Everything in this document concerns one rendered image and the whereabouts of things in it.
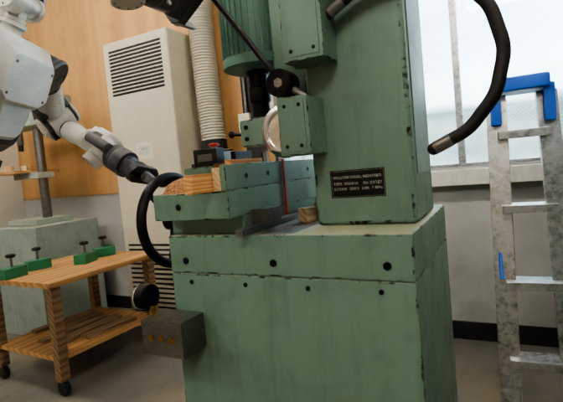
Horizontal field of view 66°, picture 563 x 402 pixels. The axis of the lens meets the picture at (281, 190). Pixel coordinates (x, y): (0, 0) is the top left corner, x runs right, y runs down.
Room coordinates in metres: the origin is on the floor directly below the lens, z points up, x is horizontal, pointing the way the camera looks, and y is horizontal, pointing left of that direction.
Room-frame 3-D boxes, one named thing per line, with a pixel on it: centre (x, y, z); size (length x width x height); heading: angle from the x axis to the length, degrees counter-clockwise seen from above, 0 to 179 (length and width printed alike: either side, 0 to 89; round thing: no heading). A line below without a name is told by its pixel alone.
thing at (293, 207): (1.17, 0.09, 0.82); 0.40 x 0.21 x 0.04; 152
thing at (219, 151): (1.27, 0.19, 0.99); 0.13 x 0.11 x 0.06; 152
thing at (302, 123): (0.92, -0.06, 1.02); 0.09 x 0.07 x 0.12; 152
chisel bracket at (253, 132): (1.13, 0.02, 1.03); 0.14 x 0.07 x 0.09; 62
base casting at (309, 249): (1.09, -0.07, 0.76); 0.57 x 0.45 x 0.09; 62
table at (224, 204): (1.23, 0.11, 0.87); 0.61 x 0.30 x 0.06; 152
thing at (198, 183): (1.10, 0.06, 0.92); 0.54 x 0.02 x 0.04; 152
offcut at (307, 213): (1.06, -0.06, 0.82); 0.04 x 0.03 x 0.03; 126
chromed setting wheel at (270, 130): (0.97, -0.02, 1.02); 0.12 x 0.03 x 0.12; 62
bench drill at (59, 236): (2.96, 1.61, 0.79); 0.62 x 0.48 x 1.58; 65
